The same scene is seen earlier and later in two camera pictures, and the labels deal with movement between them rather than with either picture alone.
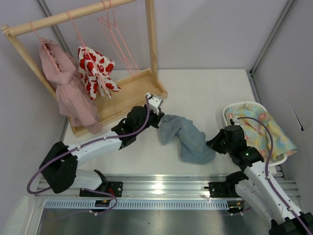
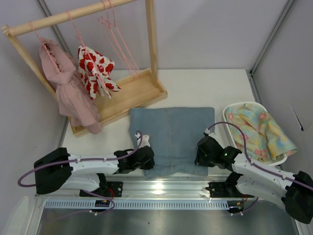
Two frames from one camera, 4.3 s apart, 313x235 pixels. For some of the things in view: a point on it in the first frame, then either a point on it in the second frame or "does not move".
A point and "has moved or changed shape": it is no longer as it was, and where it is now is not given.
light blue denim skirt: [194, 148] has moved or changed shape
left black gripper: [156, 119] to [148, 158]
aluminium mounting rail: [166, 186] does not move
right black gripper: [217, 142] to [202, 154]
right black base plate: [222, 189] does not move
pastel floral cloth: [257, 136] does not move
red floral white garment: [95, 71] does not move
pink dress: [58, 68] does not move
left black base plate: [115, 188] does not move
